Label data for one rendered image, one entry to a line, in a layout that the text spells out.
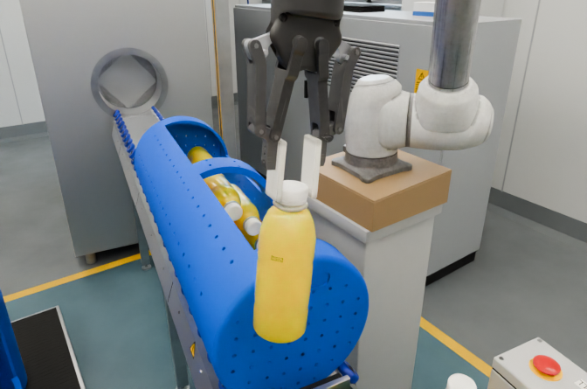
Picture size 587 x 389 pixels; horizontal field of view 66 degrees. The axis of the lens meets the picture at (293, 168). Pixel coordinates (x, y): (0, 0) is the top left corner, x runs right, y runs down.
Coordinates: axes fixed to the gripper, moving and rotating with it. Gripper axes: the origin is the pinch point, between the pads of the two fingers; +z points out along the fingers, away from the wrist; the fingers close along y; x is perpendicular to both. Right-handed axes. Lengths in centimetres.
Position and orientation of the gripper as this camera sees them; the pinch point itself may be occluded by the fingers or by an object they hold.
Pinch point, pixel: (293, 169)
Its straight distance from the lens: 51.5
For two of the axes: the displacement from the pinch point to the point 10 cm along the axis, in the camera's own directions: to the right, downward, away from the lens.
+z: -0.8, 9.5, 2.9
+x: 4.5, 3.0, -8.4
